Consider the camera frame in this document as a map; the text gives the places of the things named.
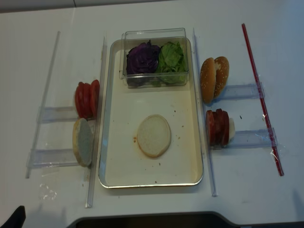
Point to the green lettuce pile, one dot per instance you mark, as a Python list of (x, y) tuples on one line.
[(171, 60)]

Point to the front red meat slice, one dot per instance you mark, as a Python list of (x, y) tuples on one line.
[(210, 123)]

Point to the red meat slice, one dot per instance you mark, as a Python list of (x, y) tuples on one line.
[(217, 127), (221, 125), (225, 137), (210, 123)]

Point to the right tomato slice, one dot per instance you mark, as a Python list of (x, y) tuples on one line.
[(94, 90)]

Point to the tomato slice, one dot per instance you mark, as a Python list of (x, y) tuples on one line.
[(86, 100), (94, 90), (77, 100)]

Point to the middle tomato slice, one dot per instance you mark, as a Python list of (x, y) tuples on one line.
[(86, 100)]

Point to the left tomato slice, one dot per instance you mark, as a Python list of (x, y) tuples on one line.
[(77, 100)]

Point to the white cheese slice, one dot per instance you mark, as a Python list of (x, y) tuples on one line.
[(232, 130)]

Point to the clear holder meat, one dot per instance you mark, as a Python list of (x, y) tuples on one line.
[(261, 138)]

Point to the bun bottom on tray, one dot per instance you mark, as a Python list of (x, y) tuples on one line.
[(154, 135)]

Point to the cream metal tray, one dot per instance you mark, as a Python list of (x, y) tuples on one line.
[(122, 164)]

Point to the clear plastic container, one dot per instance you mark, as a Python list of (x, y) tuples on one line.
[(159, 37)]

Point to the purple cabbage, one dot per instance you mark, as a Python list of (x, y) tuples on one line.
[(143, 59)]

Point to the front sesame bun top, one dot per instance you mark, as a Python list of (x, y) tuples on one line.
[(208, 80)]

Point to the sesame bun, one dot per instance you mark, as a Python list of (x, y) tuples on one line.
[(222, 73), (208, 80)]

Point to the upright bun slice left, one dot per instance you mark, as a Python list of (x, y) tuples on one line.
[(82, 140)]

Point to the rear sesame bun top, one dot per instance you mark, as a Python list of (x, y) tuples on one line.
[(222, 73)]

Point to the clear holder sesame buns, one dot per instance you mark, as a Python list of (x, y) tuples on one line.
[(241, 92)]

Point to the clear holder left bun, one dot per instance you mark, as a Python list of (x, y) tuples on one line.
[(41, 158)]

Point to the dark base panel bottom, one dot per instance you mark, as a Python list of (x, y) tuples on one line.
[(177, 220)]

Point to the crumpled clear tape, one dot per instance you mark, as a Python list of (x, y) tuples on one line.
[(46, 193)]

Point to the black object bottom left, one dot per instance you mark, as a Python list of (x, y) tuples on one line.
[(17, 219)]

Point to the clear rail right of tray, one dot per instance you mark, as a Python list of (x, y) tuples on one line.
[(212, 183)]

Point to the clear rail far left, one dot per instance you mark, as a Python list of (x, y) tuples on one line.
[(41, 109)]

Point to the red plastic rail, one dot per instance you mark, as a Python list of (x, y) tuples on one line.
[(271, 132)]

